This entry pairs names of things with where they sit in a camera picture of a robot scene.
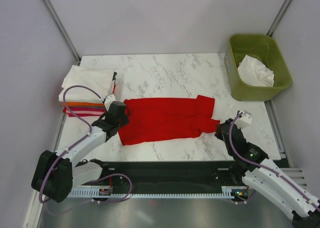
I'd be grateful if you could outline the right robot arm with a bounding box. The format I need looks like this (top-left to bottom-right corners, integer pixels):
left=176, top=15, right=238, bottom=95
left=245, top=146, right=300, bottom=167
left=215, top=118, right=320, bottom=228

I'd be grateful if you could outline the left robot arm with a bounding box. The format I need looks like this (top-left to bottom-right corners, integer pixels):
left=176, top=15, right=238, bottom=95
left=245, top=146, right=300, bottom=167
left=31, top=101, right=129, bottom=203

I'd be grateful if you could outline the white folded t shirt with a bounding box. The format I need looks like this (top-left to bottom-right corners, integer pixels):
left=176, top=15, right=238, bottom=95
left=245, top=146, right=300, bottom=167
left=58, top=65, right=115, bottom=104

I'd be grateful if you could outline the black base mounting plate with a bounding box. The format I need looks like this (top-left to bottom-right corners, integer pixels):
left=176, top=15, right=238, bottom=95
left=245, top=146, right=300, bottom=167
left=87, top=161, right=254, bottom=199

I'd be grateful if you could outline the white crumpled t shirt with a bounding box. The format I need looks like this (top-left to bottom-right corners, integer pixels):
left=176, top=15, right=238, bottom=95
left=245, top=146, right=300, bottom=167
left=237, top=55, right=275, bottom=87

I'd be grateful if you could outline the green plastic bin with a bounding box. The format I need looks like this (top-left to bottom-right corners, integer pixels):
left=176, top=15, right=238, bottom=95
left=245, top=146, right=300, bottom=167
left=224, top=33, right=292, bottom=102

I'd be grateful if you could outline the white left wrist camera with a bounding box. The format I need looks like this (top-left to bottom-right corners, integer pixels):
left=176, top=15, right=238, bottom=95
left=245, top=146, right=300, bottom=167
left=103, top=94, right=116, bottom=111

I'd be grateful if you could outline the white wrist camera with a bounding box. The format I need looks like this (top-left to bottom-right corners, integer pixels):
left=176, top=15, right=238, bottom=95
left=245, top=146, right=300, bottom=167
left=103, top=94, right=116, bottom=111
left=235, top=110, right=253, bottom=129

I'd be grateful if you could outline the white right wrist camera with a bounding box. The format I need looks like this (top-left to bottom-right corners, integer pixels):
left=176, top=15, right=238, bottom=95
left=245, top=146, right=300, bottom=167
left=235, top=110, right=253, bottom=129

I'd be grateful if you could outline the white slotted cable duct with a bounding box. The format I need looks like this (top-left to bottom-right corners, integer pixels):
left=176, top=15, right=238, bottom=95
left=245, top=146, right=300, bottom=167
left=67, top=185, right=247, bottom=199

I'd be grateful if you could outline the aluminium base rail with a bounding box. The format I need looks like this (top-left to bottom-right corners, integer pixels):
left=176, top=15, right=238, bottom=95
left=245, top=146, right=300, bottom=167
left=279, top=167, right=308, bottom=189

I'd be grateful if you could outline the left aluminium frame post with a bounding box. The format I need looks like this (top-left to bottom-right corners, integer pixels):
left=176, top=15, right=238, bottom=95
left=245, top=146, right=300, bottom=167
left=41, top=0, right=81, bottom=65

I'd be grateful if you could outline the aluminium frame post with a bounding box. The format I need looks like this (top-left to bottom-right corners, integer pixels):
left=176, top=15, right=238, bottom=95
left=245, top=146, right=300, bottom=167
left=41, top=0, right=81, bottom=65
left=266, top=0, right=294, bottom=37

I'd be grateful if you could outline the right aluminium frame post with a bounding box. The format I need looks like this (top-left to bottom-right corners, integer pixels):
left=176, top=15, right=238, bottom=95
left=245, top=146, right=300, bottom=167
left=266, top=0, right=294, bottom=37

